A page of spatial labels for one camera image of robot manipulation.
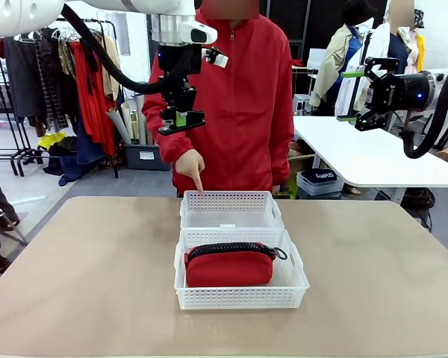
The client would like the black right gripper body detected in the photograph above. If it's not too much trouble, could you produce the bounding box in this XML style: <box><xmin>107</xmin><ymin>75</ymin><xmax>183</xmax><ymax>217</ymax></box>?
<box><xmin>367</xmin><ymin>71</ymin><xmax>434</xmax><ymax>112</ymax></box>

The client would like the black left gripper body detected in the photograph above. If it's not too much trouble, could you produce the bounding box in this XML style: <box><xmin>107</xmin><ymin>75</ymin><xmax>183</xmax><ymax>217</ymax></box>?
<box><xmin>157</xmin><ymin>44</ymin><xmax>203</xmax><ymax>94</ymax></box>

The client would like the red zippered pencil case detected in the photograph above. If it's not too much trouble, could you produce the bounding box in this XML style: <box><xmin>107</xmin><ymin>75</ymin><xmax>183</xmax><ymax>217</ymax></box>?
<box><xmin>184</xmin><ymin>242</ymin><xmax>288</xmax><ymax>288</ymax></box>

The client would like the person left forearm red sleeve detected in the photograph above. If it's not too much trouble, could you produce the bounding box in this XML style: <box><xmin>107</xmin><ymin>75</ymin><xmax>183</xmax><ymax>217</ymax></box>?
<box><xmin>270</xmin><ymin>122</ymin><xmax>296</xmax><ymax>186</ymax></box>

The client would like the person right forearm red sleeve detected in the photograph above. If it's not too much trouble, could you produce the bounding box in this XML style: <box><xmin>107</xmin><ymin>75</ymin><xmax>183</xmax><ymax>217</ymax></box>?
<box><xmin>141</xmin><ymin>100</ymin><xmax>196</xmax><ymax>166</ymax></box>

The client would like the person right hand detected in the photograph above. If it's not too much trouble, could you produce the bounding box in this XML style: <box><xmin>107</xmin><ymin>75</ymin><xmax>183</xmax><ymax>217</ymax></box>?
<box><xmin>175</xmin><ymin>148</ymin><xmax>206</xmax><ymax>195</ymax></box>

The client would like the white hanging garment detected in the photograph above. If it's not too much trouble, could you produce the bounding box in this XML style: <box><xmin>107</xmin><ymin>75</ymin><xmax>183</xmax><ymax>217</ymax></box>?
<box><xmin>365</xmin><ymin>22</ymin><xmax>391</xmax><ymax>63</ymax></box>

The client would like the figure in navy top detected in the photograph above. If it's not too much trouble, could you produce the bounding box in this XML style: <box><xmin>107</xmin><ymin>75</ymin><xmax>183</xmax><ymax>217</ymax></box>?
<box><xmin>387</xmin><ymin>0</ymin><xmax>426</xmax><ymax>75</ymax></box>

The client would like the white rounded table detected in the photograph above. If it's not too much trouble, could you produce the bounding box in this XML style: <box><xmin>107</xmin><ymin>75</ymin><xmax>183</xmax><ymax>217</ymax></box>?
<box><xmin>293</xmin><ymin>115</ymin><xmax>448</xmax><ymax>204</ymax></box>

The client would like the yellow hanging garment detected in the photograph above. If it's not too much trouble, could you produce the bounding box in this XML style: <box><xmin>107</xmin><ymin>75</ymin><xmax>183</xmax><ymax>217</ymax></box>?
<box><xmin>414</xmin><ymin>32</ymin><xmax>427</xmax><ymax>72</ymax></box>

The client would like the pale tall cardboard tube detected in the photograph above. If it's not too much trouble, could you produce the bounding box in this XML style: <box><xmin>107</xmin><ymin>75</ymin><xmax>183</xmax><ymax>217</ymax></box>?
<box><xmin>134</xmin><ymin>95</ymin><xmax>148</xmax><ymax>145</ymax></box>

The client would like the mannequin in beige coat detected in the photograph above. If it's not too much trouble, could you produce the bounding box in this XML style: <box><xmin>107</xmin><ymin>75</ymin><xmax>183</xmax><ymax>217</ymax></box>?
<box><xmin>308</xmin><ymin>5</ymin><xmax>374</xmax><ymax>113</ymax></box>

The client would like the beige cardboard tube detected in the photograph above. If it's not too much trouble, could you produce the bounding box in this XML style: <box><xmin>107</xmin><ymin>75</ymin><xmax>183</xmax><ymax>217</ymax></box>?
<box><xmin>119</xmin><ymin>102</ymin><xmax>136</xmax><ymax>139</ymax></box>

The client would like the person torso red jacket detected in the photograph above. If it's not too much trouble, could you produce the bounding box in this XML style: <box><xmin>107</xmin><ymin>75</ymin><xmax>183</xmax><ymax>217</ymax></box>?
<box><xmin>141</xmin><ymin>9</ymin><xmax>296</xmax><ymax>197</ymax></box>

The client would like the grey storage bin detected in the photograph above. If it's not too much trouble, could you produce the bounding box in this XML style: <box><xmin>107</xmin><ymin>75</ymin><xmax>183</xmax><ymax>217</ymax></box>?
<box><xmin>123</xmin><ymin>143</ymin><xmax>172</xmax><ymax>172</ymax></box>

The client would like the grey cardboard tube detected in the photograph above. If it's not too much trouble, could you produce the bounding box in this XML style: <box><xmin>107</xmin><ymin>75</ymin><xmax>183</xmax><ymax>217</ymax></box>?
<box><xmin>106</xmin><ymin>107</ymin><xmax>132</xmax><ymax>145</ymax></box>

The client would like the black clothes rack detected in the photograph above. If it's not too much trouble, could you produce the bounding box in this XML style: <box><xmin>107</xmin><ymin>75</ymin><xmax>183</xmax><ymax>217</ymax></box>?
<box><xmin>0</xmin><ymin>18</ymin><xmax>120</xmax><ymax>178</ymax></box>

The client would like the beige hanging garment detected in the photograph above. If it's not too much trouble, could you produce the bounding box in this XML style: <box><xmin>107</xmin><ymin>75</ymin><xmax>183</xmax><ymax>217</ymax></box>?
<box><xmin>101</xmin><ymin>35</ymin><xmax>122</xmax><ymax>101</ymax></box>

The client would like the navy printed bag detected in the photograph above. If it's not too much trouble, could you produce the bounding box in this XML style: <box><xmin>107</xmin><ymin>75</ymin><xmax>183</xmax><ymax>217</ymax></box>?
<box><xmin>305</xmin><ymin>170</ymin><xmax>339</xmax><ymax>186</ymax></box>

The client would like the red hanging dress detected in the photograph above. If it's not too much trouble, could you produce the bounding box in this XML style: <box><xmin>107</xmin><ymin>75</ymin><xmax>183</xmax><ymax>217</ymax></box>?
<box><xmin>71</xmin><ymin>40</ymin><xmax>116</xmax><ymax>156</ymax></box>

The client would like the white storage crate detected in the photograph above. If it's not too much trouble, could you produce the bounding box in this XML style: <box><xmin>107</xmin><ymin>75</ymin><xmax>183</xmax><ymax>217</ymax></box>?
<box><xmin>296</xmin><ymin>169</ymin><xmax>346</xmax><ymax>197</ymax></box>

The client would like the black hanging scarf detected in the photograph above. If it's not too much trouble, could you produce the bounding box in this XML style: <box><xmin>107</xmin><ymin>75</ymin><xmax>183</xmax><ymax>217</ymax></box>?
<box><xmin>78</xmin><ymin>39</ymin><xmax>99</xmax><ymax>96</ymax></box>

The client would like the black bag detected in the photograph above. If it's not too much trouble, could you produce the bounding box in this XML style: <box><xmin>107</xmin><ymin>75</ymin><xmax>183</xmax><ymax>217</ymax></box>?
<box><xmin>400</xmin><ymin>187</ymin><xmax>436</xmax><ymax>210</ymax></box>

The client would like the white perforated plastic basket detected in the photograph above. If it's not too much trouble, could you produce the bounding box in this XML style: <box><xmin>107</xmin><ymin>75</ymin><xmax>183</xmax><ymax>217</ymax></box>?
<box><xmin>174</xmin><ymin>227</ymin><xmax>310</xmax><ymax>310</ymax></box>
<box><xmin>180</xmin><ymin>190</ymin><xmax>286</xmax><ymax>230</ymax></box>

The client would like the blue denim cloth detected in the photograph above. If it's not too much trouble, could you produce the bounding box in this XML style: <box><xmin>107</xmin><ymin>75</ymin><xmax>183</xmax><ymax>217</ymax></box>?
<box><xmin>58</xmin><ymin>122</ymin><xmax>106</xmax><ymax>186</ymax></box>

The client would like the green plastic object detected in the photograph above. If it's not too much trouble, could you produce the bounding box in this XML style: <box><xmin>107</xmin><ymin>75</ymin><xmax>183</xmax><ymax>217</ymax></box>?
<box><xmin>279</xmin><ymin>175</ymin><xmax>300</xmax><ymax>199</ymax></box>

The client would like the olive patterned hanging garment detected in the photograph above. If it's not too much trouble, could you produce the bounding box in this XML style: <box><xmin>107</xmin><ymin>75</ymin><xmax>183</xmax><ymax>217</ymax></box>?
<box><xmin>57</xmin><ymin>37</ymin><xmax>75</xmax><ymax>75</ymax></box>

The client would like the black checked hanging garment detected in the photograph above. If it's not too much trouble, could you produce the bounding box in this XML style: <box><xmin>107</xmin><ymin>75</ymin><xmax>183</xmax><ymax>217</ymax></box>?
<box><xmin>40</xmin><ymin>37</ymin><xmax>79</xmax><ymax>131</ymax></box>

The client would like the yellow cloth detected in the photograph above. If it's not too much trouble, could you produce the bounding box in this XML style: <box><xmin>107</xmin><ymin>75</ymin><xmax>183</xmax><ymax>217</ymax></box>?
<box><xmin>37</xmin><ymin>131</ymin><xmax>67</xmax><ymax>150</ymax></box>

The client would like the white pipe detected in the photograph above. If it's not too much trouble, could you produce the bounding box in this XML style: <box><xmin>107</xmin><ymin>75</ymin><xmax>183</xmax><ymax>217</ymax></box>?
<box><xmin>10</xmin><ymin>193</ymin><xmax>46</xmax><ymax>207</ymax></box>

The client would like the grey chair leg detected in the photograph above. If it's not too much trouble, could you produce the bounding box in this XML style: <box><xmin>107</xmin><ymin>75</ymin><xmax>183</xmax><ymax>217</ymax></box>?
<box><xmin>0</xmin><ymin>208</ymin><xmax>29</xmax><ymax>247</ymax></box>

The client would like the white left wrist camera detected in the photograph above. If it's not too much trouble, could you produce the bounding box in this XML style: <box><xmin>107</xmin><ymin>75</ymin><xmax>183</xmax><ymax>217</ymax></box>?
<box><xmin>203</xmin><ymin>46</ymin><xmax>230</xmax><ymax>69</ymax></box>

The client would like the black right arm hose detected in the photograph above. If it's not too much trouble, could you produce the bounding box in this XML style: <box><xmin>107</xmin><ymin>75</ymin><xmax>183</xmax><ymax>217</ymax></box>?
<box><xmin>402</xmin><ymin>57</ymin><xmax>448</xmax><ymax>160</ymax></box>

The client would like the black arm hose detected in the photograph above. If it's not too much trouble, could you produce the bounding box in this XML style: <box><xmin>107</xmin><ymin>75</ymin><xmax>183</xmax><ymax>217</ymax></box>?
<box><xmin>402</xmin><ymin>57</ymin><xmax>448</xmax><ymax>160</ymax></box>
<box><xmin>60</xmin><ymin>2</ymin><xmax>197</xmax><ymax>95</ymax></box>

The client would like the black left arm hose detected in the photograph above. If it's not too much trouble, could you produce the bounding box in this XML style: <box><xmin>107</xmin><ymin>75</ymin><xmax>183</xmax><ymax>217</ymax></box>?
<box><xmin>60</xmin><ymin>2</ymin><xmax>197</xmax><ymax>95</ymax></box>

